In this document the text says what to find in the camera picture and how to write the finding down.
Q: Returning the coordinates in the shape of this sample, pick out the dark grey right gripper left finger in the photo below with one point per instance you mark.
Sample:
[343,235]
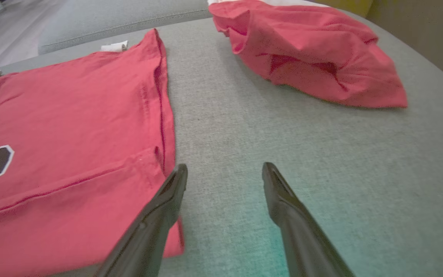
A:
[148,231]

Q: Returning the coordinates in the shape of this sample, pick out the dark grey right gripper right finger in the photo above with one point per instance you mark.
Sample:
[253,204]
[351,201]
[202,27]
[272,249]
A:
[302,238]

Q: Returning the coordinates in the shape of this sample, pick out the red T-shirt with white trim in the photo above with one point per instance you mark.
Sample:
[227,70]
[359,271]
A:
[71,134]

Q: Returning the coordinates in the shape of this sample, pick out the red shorts with white stripes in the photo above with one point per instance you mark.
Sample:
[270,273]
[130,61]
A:
[313,57]

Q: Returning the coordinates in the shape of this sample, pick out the medium yellow sofa cushion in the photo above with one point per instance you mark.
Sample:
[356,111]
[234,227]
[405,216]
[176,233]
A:
[344,5]

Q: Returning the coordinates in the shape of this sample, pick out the long yellow sofa cushion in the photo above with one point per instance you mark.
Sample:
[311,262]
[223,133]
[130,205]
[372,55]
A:
[425,34]

